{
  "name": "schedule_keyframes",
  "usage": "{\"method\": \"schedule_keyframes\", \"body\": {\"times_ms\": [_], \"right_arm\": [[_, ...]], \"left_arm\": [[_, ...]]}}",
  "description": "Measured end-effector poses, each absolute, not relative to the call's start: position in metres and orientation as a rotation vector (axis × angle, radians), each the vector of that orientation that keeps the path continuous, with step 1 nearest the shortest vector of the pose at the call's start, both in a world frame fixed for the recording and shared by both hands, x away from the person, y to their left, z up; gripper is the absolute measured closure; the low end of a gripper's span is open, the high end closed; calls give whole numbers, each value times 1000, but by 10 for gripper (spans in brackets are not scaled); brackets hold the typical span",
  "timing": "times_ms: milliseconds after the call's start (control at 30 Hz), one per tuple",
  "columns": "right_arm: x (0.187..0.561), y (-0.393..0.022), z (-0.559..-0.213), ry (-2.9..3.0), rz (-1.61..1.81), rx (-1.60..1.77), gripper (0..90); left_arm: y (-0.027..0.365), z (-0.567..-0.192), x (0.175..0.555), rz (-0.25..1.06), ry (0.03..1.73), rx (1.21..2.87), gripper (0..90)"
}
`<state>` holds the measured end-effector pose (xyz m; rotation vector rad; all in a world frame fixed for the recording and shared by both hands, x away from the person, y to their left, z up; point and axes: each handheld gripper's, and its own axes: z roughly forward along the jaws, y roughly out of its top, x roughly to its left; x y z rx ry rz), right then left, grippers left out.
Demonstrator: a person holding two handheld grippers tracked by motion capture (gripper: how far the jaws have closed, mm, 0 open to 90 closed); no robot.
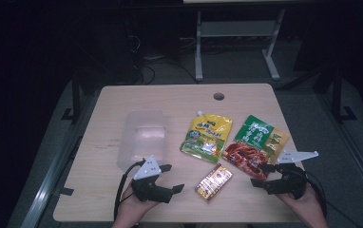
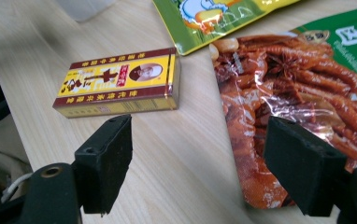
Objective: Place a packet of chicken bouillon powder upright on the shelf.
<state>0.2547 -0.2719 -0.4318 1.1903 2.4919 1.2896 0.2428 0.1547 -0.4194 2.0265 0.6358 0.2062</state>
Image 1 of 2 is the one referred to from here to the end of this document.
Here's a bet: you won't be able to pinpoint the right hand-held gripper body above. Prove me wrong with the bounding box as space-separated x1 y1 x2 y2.
264 150 319 200

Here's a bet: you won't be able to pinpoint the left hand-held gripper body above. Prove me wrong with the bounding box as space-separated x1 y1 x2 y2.
130 155 174 204

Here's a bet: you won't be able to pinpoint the green and red food packet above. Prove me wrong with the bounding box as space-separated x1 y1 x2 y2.
221 114 290 181

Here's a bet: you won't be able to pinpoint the person's left hand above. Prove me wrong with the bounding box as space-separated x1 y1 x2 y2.
114 186 160 227

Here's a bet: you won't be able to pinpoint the person's right hand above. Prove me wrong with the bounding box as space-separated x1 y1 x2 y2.
277 184 328 227

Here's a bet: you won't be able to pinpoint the small gold packet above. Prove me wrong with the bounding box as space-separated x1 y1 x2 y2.
194 163 234 203

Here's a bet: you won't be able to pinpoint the clear plastic container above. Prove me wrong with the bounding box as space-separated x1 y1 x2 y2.
116 109 168 172

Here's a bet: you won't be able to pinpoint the yellow spouted pouch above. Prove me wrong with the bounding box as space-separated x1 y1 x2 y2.
179 110 234 164

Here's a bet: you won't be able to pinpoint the black metal stand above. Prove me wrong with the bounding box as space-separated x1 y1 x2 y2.
61 70 83 124
331 61 358 124

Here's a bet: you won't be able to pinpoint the thick black left gripper cable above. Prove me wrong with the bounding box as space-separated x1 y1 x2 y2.
113 160 146 221

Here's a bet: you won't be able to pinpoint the thick black gripper cable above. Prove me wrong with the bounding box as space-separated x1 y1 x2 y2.
113 160 146 221
305 170 329 219

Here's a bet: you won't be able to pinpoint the thick black right gripper cable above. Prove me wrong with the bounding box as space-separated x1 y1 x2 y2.
305 170 329 219

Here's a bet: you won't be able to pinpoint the thin black cable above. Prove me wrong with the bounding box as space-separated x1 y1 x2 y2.
325 199 363 228

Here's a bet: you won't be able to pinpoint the aluminium floor rail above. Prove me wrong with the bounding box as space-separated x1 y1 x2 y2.
320 94 363 205
19 136 87 228

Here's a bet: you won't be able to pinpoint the black floor cables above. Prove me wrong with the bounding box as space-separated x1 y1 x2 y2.
128 34 200 86

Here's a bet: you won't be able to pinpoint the white metal table frame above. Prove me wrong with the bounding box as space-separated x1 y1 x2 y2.
193 9 287 82

